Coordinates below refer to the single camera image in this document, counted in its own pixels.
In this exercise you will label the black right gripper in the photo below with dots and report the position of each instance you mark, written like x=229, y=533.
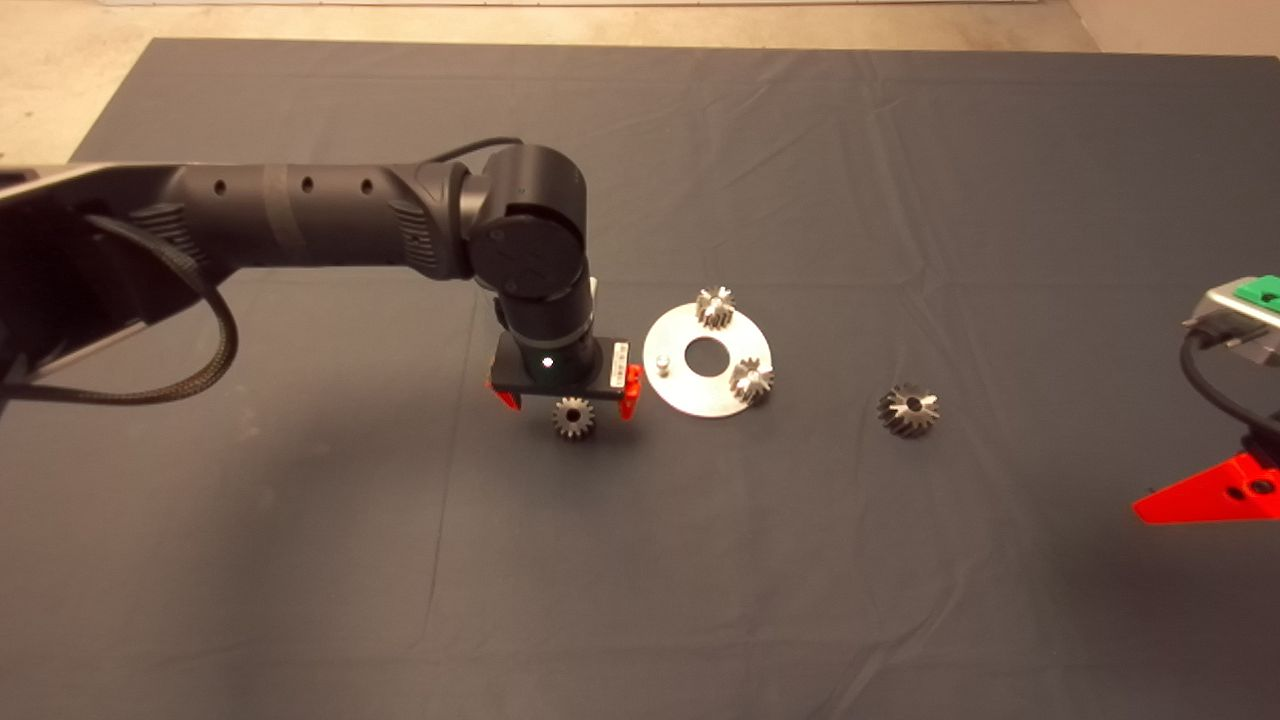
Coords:
x=1266, y=447

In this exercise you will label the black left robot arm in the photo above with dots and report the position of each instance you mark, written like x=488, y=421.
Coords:
x=320, y=215

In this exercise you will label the large steel gear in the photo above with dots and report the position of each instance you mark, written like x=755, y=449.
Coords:
x=898, y=422

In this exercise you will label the round metal plate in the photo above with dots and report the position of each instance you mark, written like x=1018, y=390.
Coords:
x=700, y=400

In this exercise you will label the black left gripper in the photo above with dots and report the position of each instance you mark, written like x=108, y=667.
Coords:
x=590, y=375

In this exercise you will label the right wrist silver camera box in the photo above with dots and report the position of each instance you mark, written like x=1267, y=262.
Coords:
x=1230, y=312

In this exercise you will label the right wrist green camera mount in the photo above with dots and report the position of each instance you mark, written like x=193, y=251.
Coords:
x=1262, y=293

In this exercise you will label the small steel gear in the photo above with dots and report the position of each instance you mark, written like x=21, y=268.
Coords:
x=752, y=383
x=716, y=310
x=585, y=426

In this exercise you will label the dark grey table cloth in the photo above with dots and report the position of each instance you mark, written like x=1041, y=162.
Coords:
x=500, y=600

